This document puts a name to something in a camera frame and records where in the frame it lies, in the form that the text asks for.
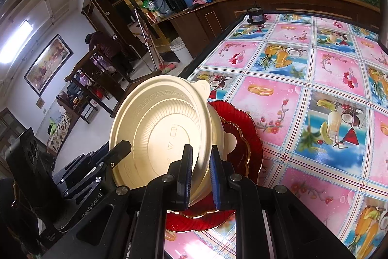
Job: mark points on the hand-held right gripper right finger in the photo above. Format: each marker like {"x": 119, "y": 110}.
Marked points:
{"x": 215, "y": 177}

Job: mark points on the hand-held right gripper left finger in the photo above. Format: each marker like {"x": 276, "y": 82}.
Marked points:
{"x": 188, "y": 174}

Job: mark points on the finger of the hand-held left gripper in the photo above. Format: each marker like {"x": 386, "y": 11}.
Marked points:
{"x": 119, "y": 151}
{"x": 80, "y": 164}

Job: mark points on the red gold-rimmed plate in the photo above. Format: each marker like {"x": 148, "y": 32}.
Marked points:
{"x": 236, "y": 155}

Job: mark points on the red ribbed glass plate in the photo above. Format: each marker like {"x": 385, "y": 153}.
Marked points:
{"x": 254, "y": 155}

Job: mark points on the printed fruit tablecloth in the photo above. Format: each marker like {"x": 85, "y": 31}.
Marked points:
{"x": 303, "y": 113}

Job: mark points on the white plastic bucket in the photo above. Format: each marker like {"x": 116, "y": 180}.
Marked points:
{"x": 178, "y": 49}

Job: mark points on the ceiling light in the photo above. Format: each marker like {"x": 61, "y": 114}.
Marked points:
{"x": 18, "y": 36}

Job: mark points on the pale blue jug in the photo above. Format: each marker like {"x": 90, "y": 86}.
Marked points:
{"x": 159, "y": 4}

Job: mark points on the small black jar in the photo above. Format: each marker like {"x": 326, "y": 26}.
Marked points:
{"x": 255, "y": 17}

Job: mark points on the pink cloth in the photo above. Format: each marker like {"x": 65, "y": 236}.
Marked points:
{"x": 198, "y": 1}

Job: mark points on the low wooden cabinet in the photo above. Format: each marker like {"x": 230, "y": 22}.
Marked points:
{"x": 272, "y": 4}

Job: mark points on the framed wall picture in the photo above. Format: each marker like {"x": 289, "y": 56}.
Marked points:
{"x": 48, "y": 64}

